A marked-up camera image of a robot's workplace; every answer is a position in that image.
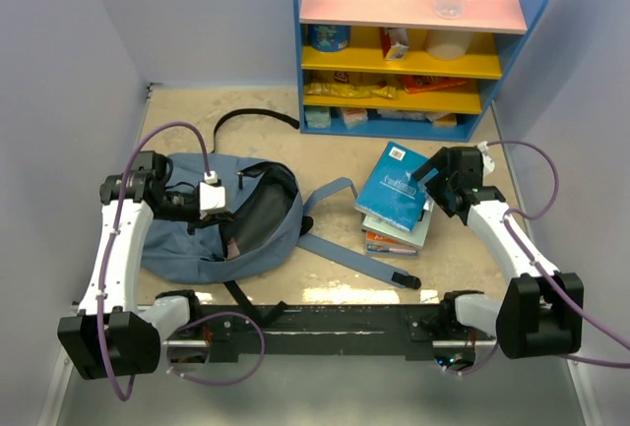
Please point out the blue student backpack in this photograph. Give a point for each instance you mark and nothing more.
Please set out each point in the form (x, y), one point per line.
(269, 219)

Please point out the white round container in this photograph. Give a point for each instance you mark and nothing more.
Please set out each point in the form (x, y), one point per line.
(448, 45)

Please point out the aluminium rail frame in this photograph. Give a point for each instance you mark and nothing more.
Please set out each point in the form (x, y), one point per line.
(150, 286)

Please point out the red white carton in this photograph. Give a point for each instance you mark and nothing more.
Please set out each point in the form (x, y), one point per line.
(394, 43)

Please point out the blue shelf unit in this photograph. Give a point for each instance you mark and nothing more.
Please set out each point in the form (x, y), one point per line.
(396, 69)

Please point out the yellow sponge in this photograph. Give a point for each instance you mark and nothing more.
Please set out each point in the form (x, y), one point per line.
(447, 121)

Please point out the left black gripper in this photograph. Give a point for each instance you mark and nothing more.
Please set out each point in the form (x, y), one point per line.
(209, 219)

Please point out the blue round tin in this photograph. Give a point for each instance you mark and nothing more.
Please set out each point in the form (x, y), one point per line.
(329, 38)

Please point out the red snack packet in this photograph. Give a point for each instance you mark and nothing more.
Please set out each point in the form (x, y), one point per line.
(415, 84)

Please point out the orange book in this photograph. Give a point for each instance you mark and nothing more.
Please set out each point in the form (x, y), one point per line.
(379, 245)

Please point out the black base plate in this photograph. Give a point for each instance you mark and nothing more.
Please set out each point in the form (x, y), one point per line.
(411, 331)

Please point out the teal book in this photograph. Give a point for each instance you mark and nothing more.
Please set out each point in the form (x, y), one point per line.
(414, 238)

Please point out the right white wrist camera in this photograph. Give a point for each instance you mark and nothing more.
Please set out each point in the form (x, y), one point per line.
(488, 163)

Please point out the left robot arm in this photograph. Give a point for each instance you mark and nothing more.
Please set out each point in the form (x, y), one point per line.
(110, 336)

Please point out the white tissue pack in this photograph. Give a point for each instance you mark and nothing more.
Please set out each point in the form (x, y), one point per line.
(353, 117)

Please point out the pink cover book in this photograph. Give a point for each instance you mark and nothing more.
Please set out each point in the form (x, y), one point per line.
(391, 193)

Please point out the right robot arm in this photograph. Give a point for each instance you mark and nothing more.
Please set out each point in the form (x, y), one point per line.
(538, 314)

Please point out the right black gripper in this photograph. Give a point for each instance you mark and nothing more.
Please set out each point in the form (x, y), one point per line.
(438, 162)

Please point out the yellow snack bag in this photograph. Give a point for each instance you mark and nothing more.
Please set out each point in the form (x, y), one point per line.
(354, 85)

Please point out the teal tissue pack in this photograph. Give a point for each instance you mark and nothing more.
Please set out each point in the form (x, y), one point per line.
(318, 117)

